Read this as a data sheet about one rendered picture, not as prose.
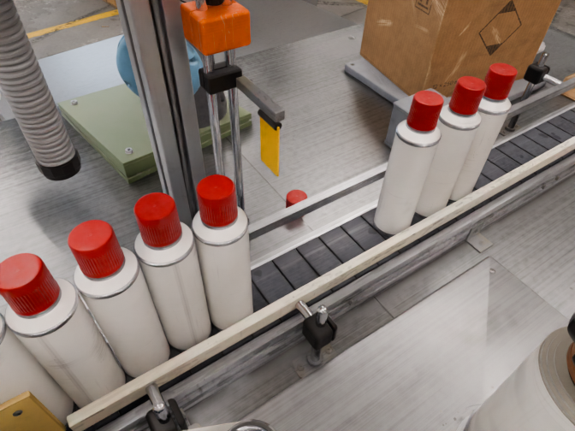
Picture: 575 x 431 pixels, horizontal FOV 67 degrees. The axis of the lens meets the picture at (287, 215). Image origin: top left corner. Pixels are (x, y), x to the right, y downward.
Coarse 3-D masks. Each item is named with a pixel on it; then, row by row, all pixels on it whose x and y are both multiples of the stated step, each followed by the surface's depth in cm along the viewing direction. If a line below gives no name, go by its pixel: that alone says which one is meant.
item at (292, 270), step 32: (544, 128) 80; (512, 160) 73; (352, 224) 62; (448, 224) 62; (288, 256) 57; (320, 256) 58; (352, 256) 58; (256, 288) 54; (288, 288) 54; (224, 352) 48
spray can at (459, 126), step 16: (464, 80) 50; (480, 80) 50; (464, 96) 50; (480, 96) 49; (448, 112) 52; (464, 112) 51; (448, 128) 52; (464, 128) 51; (448, 144) 53; (464, 144) 53; (448, 160) 55; (464, 160) 56; (432, 176) 58; (448, 176) 57; (432, 192) 59; (448, 192) 59; (416, 208) 63; (432, 208) 61
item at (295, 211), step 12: (564, 84) 75; (540, 96) 72; (552, 96) 73; (516, 108) 69; (528, 108) 71; (384, 168) 58; (348, 180) 56; (360, 180) 56; (372, 180) 57; (324, 192) 54; (336, 192) 54; (348, 192) 56; (300, 204) 53; (312, 204) 53; (324, 204) 54; (276, 216) 51; (288, 216) 51; (300, 216) 53; (252, 228) 50; (264, 228) 50; (144, 276) 45
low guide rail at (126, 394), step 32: (544, 160) 68; (480, 192) 62; (416, 224) 57; (384, 256) 55; (320, 288) 50; (256, 320) 47; (192, 352) 44; (128, 384) 42; (160, 384) 43; (96, 416) 40
